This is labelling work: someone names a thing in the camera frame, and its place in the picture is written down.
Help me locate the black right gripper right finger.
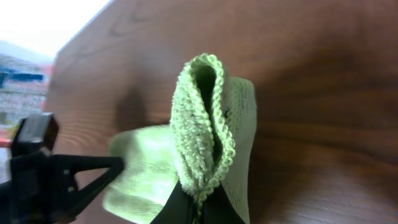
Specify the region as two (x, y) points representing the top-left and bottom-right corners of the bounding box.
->
(201, 184), (244, 224)

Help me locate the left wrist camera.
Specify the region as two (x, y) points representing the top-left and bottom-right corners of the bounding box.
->
(11, 113), (59, 157)

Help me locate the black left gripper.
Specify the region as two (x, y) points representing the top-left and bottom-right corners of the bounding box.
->
(1, 151), (124, 224)

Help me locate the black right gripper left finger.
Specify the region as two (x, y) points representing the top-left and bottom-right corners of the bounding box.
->
(150, 182), (196, 224)

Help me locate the light green microfiber cloth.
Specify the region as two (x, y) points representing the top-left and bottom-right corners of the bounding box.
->
(103, 53), (257, 223)

